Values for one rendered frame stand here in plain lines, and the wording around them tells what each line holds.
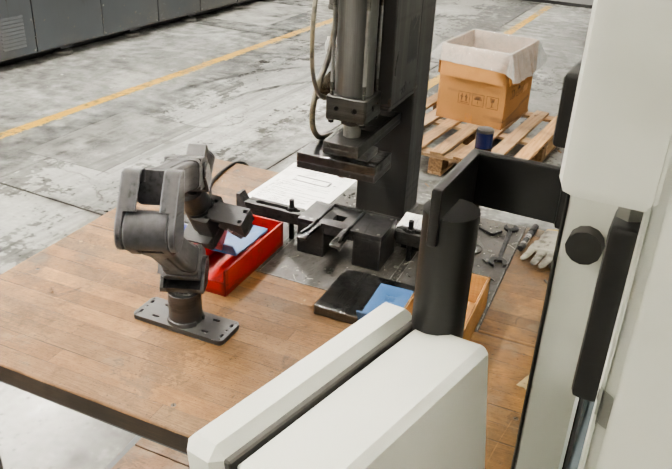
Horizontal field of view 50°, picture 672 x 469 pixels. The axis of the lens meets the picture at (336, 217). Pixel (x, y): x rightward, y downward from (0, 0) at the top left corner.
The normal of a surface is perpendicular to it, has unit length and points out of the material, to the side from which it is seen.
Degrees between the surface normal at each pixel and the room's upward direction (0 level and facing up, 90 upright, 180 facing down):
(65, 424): 0
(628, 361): 90
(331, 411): 7
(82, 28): 90
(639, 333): 90
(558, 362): 90
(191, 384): 0
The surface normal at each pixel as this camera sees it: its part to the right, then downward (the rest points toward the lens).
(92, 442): 0.04, -0.89
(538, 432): -0.46, 0.38
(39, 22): 0.89, 0.24
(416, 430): 0.77, 0.20
